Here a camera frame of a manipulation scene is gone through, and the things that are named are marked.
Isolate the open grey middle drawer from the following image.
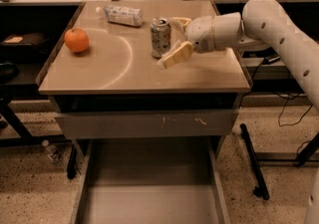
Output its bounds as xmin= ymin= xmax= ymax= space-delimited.
xmin=70 ymin=137 xmax=230 ymax=224

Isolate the black cable on floor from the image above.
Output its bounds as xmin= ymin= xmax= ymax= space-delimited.
xmin=272 ymin=92 xmax=315 ymax=128

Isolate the clear plastic water bottle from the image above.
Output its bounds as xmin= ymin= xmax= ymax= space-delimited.
xmin=96 ymin=4 xmax=144 ymax=27

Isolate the closed grey top drawer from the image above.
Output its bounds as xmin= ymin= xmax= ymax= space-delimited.
xmin=56 ymin=110 xmax=238 ymax=139

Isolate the silver 7up soda can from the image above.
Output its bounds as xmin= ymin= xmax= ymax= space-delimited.
xmin=151 ymin=17 xmax=171 ymax=59

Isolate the orange fruit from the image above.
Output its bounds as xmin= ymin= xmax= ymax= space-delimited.
xmin=64 ymin=28 xmax=89 ymax=53

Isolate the black power adapter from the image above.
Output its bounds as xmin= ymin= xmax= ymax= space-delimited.
xmin=262 ymin=54 xmax=280 ymax=65

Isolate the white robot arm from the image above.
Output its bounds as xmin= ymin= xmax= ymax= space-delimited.
xmin=159 ymin=0 xmax=319 ymax=224

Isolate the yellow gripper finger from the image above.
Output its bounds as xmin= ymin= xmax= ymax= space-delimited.
xmin=169 ymin=17 xmax=191 ymax=34
xmin=157 ymin=41 xmax=194 ymax=70

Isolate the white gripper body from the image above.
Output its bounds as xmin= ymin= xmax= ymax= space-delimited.
xmin=185 ymin=16 xmax=215 ymax=54

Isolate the grey drawer cabinet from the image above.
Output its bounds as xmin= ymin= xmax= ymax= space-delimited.
xmin=34 ymin=0 xmax=253 ymax=224

